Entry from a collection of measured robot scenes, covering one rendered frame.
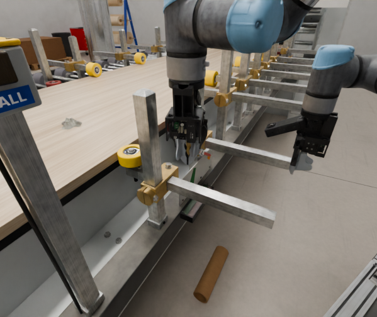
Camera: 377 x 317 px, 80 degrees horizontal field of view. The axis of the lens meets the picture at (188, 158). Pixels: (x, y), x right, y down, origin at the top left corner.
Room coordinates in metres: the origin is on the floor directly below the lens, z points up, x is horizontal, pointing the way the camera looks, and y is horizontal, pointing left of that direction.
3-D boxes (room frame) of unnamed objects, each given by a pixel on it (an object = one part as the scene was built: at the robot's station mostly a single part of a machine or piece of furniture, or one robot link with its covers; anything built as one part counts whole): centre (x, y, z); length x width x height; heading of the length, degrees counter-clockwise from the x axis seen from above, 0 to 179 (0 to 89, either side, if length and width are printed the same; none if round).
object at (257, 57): (1.35, -0.39, 0.87); 0.04 x 0.04 x 0.48; 61
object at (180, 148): (0.45, 0.02, 0.97); 0.06 x 0.03 x 0.09; 172
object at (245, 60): (1.13, -0.27, 0.89); 0.04 x 0.04 x 0.48; 61
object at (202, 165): (0.65, -0.03, 0.75); 0.26 x 0.01 x 0.10; 151
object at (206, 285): (0.70, -0.13, 0.04); 0.30 x 0.08 x 0.08; 151
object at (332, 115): (0.56, -0.35, 0.96); 0.09 x 0.08 x 0.12; 61
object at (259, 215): (0.46, -0.01, 0.84); 0.44 x 0.03 x 0.04; 61
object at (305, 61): (1.76, -0.76, 0.95); 0.37 x 0.03 x 0.03; 61
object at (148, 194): (0.49, 0.08, 0.84); 0.14 x 0.06 x 0.05; 151
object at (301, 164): (0.55, -0.34, 0.86); 0.06 x 0.03 x 0.09; 61
